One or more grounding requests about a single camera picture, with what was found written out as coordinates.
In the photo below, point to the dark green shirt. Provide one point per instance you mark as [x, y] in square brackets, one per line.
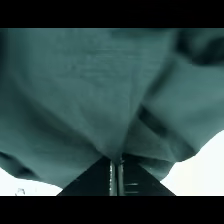
[83, 93]

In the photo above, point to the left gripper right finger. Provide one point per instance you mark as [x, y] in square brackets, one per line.
[140, 181]

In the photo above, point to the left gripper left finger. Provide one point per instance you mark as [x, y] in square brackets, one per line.
[96, 180]

